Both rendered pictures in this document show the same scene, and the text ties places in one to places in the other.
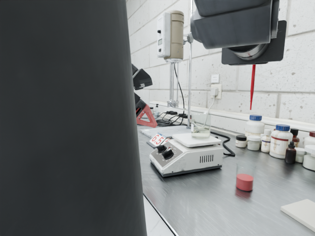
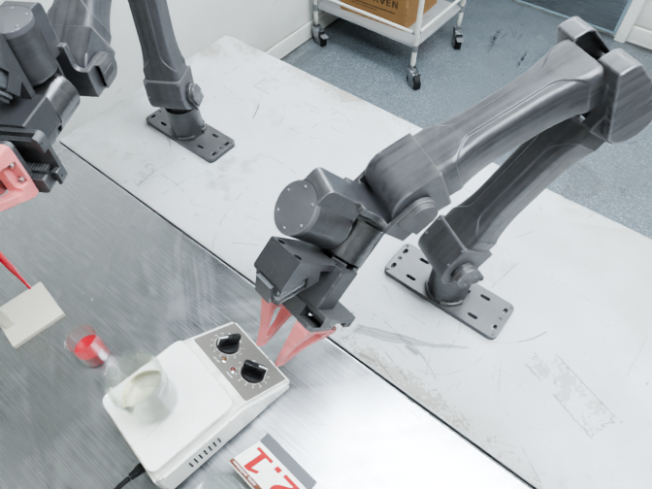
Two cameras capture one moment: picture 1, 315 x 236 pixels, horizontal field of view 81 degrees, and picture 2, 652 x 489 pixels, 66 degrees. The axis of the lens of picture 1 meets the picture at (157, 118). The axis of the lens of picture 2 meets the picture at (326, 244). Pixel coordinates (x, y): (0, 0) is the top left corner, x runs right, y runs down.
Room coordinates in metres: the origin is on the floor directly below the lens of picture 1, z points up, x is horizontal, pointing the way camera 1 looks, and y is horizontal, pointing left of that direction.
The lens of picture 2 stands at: (0.85, -0.02, 1.59)
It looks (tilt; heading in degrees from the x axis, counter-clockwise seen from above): 54 degrees down; 157
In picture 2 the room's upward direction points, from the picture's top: 2 degrees counter-clockwise
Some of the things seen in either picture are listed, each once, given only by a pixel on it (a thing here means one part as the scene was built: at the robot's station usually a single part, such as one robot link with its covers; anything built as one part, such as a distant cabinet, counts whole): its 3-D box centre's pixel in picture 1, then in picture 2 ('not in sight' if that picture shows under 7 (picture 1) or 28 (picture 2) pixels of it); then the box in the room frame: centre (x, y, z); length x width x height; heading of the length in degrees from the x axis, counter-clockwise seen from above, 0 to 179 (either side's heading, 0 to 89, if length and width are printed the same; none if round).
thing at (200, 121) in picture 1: (201, 126); (143, 392); (0.58, -0.14, 1.03); 0.07 x 0.06 x 0.08; 146
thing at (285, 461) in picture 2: not in sight; (273, 472); (0.69, -0.03, 0.92); 0.09 x 0.06 x 0.04; 23
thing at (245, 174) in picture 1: (244, 176); (88, 346); (0.43, -0.22, 0.93); 0.04 x 0.04 x 0.06
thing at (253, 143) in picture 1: (253, 143); not in sight; (0.72, -0.39, 0.93); 0.05 x 0.05 x 0.05
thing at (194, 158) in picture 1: (187, 152); (193, 399); (0.57, -0.10, 0.94); 0.22 x 0.13 x 0.08; 109
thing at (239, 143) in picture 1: (241, 141); not in sight; (0.76, -0.35, 0.92); 0.04 x 0.04 x 0.04
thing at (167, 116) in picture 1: (175, 117); not in sight; (1.40, -0.14, 0.92); 0.40 x 0.06 x 0.04; 27
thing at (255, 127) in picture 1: (254, 130); not in sight; (0.78, -0.42, 0.96); 0.07 x 0.07 x 0.13
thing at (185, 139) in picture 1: (195, 138); (168, 402); (0.58, -0.12, 0.98); 0.12 x 0.12 x 0.01; 19
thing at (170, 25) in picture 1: (169, 38); not in sight; (1.00, -0.06, 1.40); 0.15 x 0.11 x 0.24; 117
